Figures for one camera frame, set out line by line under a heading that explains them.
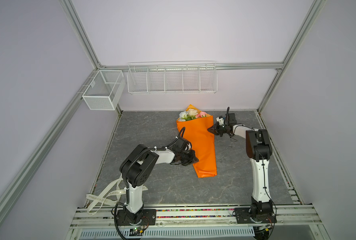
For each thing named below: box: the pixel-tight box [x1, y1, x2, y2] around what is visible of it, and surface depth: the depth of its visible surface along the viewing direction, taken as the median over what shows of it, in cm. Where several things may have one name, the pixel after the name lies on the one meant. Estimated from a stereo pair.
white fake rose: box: [178, 111, 188, 122], surface depth 114 cm
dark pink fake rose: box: [195, 111, 208, 118], surface depth 115 cm
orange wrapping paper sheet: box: [176, 104, 217, 178], surface depth 102 cm
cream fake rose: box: [187, 108, 198, 116], surface depth 114 cm
